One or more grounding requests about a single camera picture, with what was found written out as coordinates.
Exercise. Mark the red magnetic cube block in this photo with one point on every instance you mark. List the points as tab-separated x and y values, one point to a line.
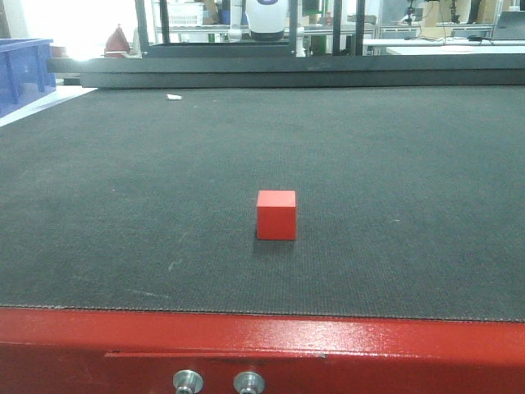
276	215

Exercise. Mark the dark grey table mat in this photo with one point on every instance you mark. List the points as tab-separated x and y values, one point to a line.
402	202

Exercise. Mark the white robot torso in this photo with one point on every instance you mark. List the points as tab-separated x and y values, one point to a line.
268	21

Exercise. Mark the right silver bolt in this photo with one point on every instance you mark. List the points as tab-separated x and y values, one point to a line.
249	382

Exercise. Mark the silver bolt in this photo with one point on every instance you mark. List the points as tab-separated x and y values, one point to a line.
187	382
249	382

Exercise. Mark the left silver bolt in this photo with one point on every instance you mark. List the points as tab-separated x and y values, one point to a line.
187	382

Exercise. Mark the red object in background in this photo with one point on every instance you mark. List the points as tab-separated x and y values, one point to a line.
117	44

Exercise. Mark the blue plastic crate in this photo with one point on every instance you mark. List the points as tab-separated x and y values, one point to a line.
24	73

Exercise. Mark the red metal table frame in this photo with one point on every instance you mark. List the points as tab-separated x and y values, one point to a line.
90	351

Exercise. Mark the black metal frame rail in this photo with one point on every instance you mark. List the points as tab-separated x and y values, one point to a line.
293	72

